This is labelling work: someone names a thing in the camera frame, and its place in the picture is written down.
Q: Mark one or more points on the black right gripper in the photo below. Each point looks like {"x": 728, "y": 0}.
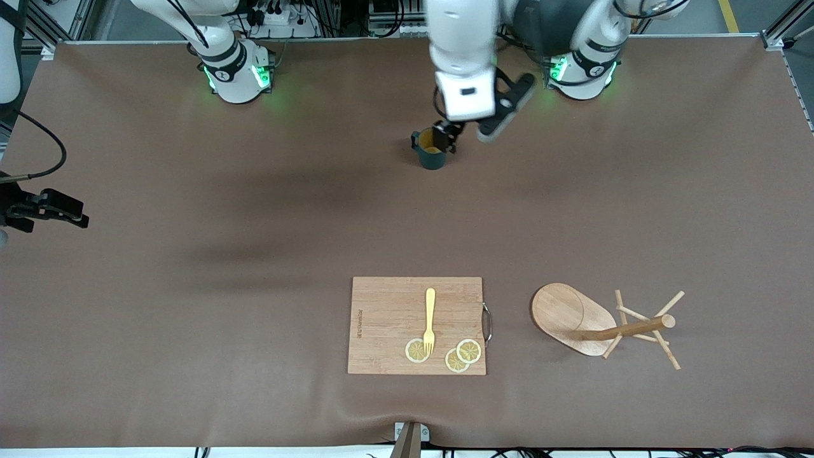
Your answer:
{"x": 33, "y": 205}

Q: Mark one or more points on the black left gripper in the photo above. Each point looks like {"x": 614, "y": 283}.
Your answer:
{"x": 445, "y": 131}

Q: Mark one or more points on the teal cup with yellow inside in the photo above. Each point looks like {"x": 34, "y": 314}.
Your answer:
{"x": 432, "y": 160}

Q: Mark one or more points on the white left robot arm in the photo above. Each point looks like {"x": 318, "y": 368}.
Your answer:
{"x": 467, "y": 63}

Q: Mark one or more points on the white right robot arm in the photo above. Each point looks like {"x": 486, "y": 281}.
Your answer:
{"x": 232, "y": 76}

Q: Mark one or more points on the wooden cup rack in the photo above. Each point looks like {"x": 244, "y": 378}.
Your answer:
{"x": 559, "y": 312}

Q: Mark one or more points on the long white socket strip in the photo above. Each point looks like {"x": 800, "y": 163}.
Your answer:
{"x": 397, "y": 29}

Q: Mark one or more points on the yellow plastic fork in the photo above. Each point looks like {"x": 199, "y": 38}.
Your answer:
{"x": 430, "y": 305}

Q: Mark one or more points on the large table mat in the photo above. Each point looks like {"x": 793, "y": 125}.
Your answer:
{"x": 191, "y": 350}

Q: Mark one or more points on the wooden cutting board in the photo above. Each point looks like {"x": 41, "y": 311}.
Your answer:
{"x": 388, "y": 318}

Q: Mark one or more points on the white power strip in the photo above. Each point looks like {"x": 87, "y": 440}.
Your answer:
{"x": 280, "y": 18}

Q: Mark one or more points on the lemon slice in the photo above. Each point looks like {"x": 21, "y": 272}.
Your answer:
{"x": 456, "y": 362}
{"x": 414, "y": 352}
{"x": 470, "y": 350}

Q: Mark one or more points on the metal bracket at table edge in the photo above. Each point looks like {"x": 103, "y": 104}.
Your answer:
{"x": 407, "y": 442}

